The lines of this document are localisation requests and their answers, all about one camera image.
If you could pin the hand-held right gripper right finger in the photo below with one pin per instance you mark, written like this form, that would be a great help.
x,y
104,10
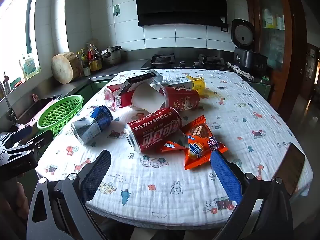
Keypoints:
x,y
225,177

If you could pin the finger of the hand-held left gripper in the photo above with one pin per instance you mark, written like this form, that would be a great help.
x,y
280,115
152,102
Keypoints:
x,y
43,138

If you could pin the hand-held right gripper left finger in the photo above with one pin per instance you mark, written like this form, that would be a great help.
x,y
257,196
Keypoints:
x,y
97,175

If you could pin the green plastic basket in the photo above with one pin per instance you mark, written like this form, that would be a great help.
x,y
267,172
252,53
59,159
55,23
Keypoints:
x,y
60,115

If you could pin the crushed blue drink can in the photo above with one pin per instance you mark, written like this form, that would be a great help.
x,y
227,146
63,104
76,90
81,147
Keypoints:
x,y
92,125

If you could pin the orange wafer snack packet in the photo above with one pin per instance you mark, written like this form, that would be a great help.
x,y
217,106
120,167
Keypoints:
x,y
200,130

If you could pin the small torn orange packet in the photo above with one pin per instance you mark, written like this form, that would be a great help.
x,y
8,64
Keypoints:
x,y
171,145

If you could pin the red cola can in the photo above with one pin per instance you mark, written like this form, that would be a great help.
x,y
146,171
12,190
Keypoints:
x,y
150,132

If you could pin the red snack packet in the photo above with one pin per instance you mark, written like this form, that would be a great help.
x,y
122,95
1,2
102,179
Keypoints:
x,y
111,97

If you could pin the white paper cup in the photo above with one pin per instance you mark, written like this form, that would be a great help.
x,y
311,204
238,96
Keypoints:
x,y
147,100

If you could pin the black cardboard box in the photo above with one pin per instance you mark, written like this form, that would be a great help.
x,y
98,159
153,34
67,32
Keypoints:
x,y
142,78

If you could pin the person's left hand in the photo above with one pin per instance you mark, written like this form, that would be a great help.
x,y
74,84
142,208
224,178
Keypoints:
x,y
21,197

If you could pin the kitchen sink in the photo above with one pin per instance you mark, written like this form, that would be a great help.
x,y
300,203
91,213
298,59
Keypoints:
x,y
32,107

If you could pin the red white scrubber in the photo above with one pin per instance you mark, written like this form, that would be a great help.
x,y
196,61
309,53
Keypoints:
x,y
35,98

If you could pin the metal faucet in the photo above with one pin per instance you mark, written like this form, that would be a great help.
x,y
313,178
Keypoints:
x,y
8,107

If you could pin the printed blanket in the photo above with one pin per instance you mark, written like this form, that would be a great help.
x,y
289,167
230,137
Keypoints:
x,y
175,180

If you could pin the colourful card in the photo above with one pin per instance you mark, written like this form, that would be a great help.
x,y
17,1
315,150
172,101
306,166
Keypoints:
x,y
31,67

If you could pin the round wooden chopping block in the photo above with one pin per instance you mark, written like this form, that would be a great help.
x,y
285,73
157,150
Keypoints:
x,y
63,66

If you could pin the green kitchen cabinet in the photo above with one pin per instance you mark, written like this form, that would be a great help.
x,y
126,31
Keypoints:
x,y
100,87

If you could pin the small white jar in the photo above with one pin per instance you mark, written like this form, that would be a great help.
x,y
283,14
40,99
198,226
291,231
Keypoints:
x,y
86,71

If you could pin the green glass bottle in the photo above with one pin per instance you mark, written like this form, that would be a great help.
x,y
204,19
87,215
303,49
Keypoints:
x,y
80,58

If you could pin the red cartoon cup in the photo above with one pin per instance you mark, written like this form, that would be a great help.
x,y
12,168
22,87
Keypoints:
x,y
180,97

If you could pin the yellow plastic wrapper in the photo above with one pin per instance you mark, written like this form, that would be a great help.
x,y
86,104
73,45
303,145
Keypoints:
x,y
197,82

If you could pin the white rag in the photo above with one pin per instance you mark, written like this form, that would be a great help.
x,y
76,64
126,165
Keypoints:
x,y
243,73

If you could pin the white black carton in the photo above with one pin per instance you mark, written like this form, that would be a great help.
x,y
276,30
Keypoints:
x,y
177,83

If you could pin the steel pressure cooker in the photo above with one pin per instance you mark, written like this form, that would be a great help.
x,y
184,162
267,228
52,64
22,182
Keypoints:
x,y
111,56

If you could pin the window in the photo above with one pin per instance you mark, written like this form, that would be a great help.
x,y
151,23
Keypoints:
x,y
15,30

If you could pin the black gas stove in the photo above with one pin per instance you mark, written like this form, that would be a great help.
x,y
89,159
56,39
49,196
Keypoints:
x,y
185,63

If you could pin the black rice cooker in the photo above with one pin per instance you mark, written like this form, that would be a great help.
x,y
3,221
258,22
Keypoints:
x,y
247,57

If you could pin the wooden glass cabinet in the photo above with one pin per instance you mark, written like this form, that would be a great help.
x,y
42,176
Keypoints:
x,y
272,30

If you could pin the black range hood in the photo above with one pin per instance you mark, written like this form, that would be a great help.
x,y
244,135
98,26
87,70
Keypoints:
x,y
182,2

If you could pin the wall hook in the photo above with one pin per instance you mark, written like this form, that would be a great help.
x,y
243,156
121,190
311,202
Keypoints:
x,y
116,10

